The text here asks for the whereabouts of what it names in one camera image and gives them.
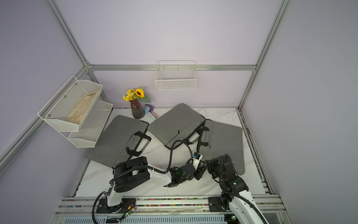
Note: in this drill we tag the white wire wall basket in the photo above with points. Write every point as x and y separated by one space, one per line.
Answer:
176 75

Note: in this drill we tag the beige cloth in shelf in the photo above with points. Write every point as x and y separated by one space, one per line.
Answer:
78 112

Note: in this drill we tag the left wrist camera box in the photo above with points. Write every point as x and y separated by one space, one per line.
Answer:
196 158

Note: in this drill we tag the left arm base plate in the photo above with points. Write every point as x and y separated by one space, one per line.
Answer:
122 208

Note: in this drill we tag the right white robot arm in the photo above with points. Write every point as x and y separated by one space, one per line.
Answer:
235 196

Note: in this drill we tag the yellow artificial sunflowers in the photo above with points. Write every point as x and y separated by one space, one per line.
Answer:
139 94

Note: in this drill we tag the purple toy shovel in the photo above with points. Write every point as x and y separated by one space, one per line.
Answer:
152 110

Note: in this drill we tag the dark glass vase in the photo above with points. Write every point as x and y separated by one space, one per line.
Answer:
137 109

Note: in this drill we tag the grey laptop bag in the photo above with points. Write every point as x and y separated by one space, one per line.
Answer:
122 140
180 123
217 139

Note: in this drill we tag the light blue toy shovel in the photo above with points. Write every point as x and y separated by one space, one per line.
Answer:
147 111

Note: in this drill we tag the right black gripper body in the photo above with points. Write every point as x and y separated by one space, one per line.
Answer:
214 167

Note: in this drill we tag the aluminium frame rails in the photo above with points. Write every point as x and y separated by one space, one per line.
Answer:
178 51

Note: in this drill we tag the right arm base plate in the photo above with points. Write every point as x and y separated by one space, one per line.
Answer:
218 204

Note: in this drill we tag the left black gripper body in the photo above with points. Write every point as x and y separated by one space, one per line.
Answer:
197 175

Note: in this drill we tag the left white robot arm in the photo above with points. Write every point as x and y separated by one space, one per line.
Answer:
130 174

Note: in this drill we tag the white two-tier mesh shelf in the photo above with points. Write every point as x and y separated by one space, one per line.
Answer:
54 113

